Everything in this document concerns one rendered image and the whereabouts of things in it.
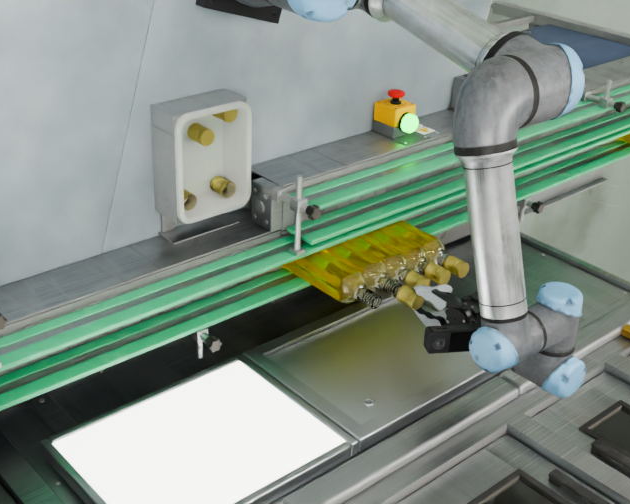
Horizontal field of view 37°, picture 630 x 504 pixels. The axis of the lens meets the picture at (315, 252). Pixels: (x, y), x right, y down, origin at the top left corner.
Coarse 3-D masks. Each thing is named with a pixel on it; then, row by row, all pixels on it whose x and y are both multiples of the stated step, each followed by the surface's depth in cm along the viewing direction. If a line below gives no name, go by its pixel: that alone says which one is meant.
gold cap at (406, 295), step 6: (402, 288) 181; (408, 288) 181; (396, 294) 181; (402, 294) 180; (408, 294) 179; (414, 294) 179; (402, 300) 180; (408, 300) 179; (414, 300) 178; (420, 300) 180; (408, 306) 180; (414, 306) 179; (420, 306) 180
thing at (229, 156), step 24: (192, 120) 180; (216, 120) 184; (240, 120) 182; (192, 144) 183; (216, 144) 187; (240, 144) 184; (192, 168) 185; (216, 168) 189; (240, 168) 186; (192, 192) 187; (240, 192) 189; (192, 216) 181
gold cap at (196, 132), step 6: (192, 126) 180; (198, 126) 179; (192, 132) 179; (198, 132) 178; (204, 132) 178; (210, 132) 179; (192, 138) 180; (198, 138) 178; (204, 138) 178; (210, 138) 179; (204, 144) 179; (210, 144) 180
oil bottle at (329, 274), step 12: (324, 252) 191; (288, 264) 194; (300, 264) 191; (312, 264) 188; (324, 264) 187; (336, 264) 187; (300, 276) 192; (312, 276) 189; (324, 276) 186; (336, 276) 183; (348, 276) 183; (360, 276) 183; (324, 288) 187; (336, 288) 184; (348, 288) 182; (348, 300) 183
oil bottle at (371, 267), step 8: (328, 248) 192; (336, 248) 192; (344, 248) 192; (352, 248) 192; (336, 256) 190; (344, 256) 189; (352, 256) 189; (360, 256) 189; (368, 256) 189; (352, 264) 187; (360, 264) 186; (368, 264) 186; (376, 264) 186; (368, 272) 185; (376, 272) 185; (384, 272) 186; (368, 280) 185; (376, 280) 185; (368, 288) 186; (376, 288) 187
